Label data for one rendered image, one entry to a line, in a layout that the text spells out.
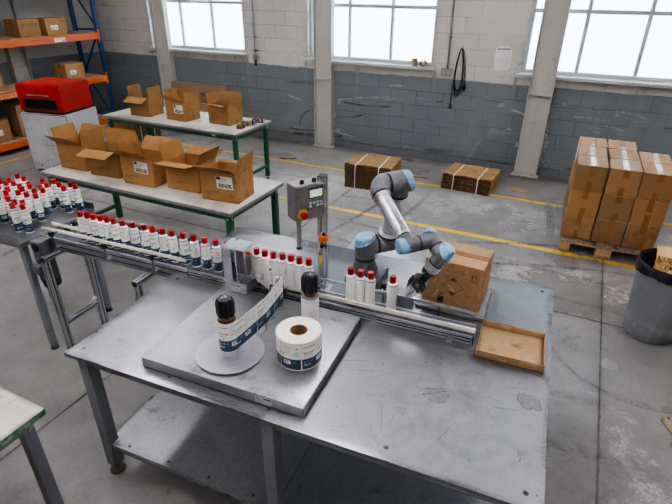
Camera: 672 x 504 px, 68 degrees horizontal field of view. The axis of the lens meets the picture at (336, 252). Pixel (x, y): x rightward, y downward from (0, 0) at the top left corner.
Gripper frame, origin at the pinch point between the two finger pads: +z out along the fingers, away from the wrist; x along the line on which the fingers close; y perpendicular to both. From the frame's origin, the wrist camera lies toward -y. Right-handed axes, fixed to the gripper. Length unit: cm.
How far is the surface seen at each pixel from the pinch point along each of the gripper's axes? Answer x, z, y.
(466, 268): 15.8, -21.4, -17.9
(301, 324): -32, 16, 46
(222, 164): -172, 99, -136
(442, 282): 12.0, -6.1, -18.9
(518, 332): 55, -13, -12
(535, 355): 63, -17, 2
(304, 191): -71, -10, -3
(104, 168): -266, 170, -120
